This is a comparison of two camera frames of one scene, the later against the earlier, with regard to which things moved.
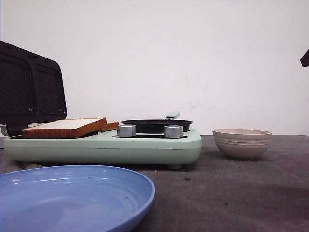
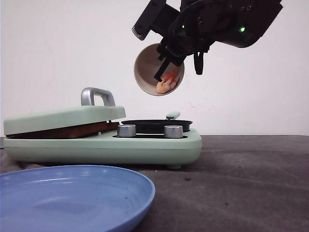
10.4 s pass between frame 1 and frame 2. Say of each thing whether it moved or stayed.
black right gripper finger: moved
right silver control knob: stayed
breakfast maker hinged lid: moved
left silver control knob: stayed
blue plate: stayed
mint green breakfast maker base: stayed
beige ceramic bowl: moved
